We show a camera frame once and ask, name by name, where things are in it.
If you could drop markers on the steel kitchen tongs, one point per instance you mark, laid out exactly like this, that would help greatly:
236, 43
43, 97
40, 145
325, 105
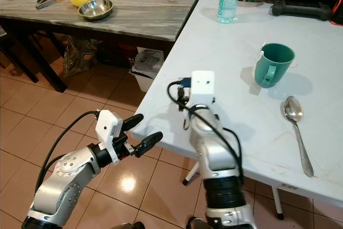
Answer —
45, 2

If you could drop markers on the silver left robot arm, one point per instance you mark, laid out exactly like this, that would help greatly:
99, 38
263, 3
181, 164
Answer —
67, 178

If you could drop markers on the grey marble top table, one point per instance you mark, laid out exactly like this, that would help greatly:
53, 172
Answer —
150, 20

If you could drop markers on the black robot foot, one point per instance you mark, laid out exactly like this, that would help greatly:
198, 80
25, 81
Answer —
197, 223
123, 226

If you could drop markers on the stainless steel spoon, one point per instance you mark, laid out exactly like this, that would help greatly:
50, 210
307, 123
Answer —
292, 109

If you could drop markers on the teal green mug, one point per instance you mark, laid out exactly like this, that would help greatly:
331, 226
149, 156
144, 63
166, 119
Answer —
276, 65

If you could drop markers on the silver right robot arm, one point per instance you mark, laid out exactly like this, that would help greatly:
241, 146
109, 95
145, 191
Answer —
214, 148

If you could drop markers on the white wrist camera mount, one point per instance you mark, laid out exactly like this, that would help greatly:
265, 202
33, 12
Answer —
202, 87
108, 127

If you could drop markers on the stainless steel bowl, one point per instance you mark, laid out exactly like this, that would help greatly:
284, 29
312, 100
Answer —
95, 9

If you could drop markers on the black right robot foot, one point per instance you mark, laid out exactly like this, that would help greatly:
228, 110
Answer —
197, 223

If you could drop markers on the black left robot foot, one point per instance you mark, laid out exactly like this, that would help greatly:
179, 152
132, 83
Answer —
123, 226

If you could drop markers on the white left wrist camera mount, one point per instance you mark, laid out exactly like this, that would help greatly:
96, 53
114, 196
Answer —
108, 127

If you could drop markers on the patterned bag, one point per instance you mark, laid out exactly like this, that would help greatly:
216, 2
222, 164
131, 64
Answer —
80, 57

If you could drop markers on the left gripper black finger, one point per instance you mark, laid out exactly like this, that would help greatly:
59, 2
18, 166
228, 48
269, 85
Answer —
133, 122
149, 143

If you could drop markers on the white folding table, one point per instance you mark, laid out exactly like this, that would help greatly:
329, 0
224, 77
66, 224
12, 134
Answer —
241, 52

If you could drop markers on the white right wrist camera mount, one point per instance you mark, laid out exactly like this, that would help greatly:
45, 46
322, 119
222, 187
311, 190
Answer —
202, 87

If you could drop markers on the white storage box with papers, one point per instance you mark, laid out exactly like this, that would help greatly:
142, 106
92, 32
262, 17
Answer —
147, 79

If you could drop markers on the black dumbbell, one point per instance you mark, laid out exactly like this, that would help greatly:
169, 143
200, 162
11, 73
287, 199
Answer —
300, 9

